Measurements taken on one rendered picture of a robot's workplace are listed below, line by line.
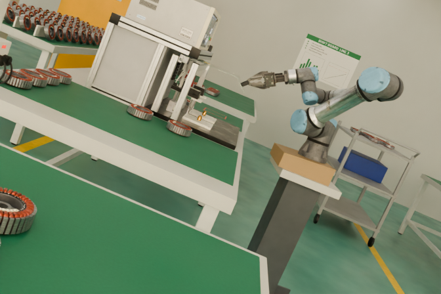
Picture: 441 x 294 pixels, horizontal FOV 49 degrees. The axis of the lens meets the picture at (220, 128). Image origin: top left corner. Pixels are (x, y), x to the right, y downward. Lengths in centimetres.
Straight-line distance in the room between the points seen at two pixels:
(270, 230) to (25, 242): 180
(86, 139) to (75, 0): 484
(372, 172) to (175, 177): 377
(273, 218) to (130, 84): 97
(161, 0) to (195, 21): 19
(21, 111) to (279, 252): 151
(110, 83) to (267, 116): 565
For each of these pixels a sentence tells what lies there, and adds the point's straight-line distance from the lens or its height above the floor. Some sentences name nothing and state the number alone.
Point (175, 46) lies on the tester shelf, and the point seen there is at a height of 109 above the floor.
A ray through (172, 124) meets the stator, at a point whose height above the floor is 78.
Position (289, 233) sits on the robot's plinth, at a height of 44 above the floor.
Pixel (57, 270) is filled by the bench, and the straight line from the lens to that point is 81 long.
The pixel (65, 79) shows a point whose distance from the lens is 222.
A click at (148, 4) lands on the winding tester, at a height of 122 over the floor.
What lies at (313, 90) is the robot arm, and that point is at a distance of 242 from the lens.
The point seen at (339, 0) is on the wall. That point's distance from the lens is 792.
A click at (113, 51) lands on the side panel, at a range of 232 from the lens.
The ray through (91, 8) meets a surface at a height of 99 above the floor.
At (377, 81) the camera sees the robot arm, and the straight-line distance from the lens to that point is 215.
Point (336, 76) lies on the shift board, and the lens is 787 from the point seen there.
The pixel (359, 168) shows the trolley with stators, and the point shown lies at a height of 60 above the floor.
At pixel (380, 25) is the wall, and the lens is 802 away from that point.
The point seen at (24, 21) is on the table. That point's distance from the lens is 353.
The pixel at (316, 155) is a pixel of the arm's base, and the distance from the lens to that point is 246.
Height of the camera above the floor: 116
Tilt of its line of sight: 9 degrees down
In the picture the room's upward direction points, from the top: 23 degrees clockwise
